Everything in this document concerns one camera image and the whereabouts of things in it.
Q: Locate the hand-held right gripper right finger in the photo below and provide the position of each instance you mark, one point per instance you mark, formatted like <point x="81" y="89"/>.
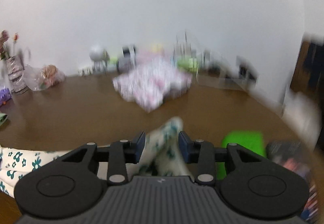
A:
<point x="184" y="148"/>

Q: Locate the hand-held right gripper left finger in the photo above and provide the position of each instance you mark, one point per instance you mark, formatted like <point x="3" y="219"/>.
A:
<point x="139" y="147"/>

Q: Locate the cream teal-flower garment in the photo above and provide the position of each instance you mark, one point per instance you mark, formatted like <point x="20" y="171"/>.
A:
<point x="167" y="134"/>

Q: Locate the purple floral garment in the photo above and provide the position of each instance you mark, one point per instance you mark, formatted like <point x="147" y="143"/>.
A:
<point x="149" y="84"/>

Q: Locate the bright green cloth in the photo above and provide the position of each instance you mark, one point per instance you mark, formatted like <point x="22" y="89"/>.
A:
<point x="243" y="143"/>

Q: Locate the patterned tin box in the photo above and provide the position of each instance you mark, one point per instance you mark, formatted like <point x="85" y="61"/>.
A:
<point x="125" y="65"/>

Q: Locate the green packet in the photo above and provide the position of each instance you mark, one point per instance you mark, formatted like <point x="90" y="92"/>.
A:
<point x="187" y="64"/>

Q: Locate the white plastic clip holder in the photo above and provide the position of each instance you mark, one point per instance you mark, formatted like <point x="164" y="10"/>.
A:
<point x="84" y="71"/>

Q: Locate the black charger box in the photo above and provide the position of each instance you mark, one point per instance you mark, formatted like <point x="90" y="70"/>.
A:
<point x="128" y="51"/>

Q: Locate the dark patterned cloth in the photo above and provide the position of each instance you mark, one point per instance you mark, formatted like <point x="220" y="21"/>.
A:
<point x="286" y="154"/>

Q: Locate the white robot speaker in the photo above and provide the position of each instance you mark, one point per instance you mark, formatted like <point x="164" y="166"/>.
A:
<point x="97" y="53"/>

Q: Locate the plastic bag of snacks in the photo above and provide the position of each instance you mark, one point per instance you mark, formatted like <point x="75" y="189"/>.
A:
<point x="45" y="78"/>

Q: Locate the brown wooden cabinet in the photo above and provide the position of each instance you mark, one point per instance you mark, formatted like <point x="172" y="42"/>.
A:
<point x="301" y="74"/>

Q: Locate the crocheted vase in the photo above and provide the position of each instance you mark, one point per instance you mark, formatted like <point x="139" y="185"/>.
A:
<point x="15" y="74"/>

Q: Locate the purple packet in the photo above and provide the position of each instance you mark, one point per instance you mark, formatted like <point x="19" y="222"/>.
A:
<point x="5" y="95"/>

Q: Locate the artificial flowers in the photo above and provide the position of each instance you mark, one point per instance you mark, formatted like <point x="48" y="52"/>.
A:
<point x="3" y="44"/>

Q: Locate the black phone mount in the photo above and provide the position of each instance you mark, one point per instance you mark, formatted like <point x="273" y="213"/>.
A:
<point x="246" y="73"/>

